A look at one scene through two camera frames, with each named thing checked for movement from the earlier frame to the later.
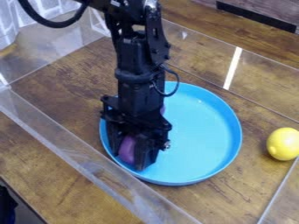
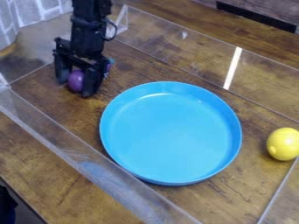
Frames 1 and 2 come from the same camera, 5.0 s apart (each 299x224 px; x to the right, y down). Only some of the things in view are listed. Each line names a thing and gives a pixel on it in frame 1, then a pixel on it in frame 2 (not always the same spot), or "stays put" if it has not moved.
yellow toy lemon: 283,143 stays put
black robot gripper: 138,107 to 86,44
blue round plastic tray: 205,138 stays put
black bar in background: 257,17 stays put
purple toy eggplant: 127,146 to 77,79
